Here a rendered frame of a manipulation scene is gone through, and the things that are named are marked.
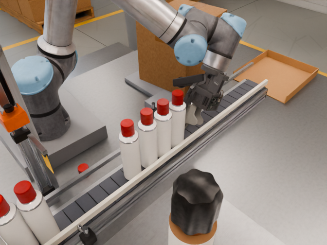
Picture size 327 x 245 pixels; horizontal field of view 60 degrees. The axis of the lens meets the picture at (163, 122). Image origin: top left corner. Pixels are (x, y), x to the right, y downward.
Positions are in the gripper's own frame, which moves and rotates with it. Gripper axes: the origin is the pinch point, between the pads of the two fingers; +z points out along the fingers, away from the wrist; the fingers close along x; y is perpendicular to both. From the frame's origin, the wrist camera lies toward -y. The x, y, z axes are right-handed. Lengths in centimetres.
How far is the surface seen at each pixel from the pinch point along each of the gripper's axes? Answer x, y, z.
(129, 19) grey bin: 136, -187, -16
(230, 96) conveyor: 29.2, -1.9, -10.5
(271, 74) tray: 60, -2, -23
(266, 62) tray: 67, -9, -27
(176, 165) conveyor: -3.8, 5.9, 10.9
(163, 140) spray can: -11.2, 2.9, 3.2
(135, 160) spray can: -21.2, 3.2, 8.0
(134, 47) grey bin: 154, -184, 10
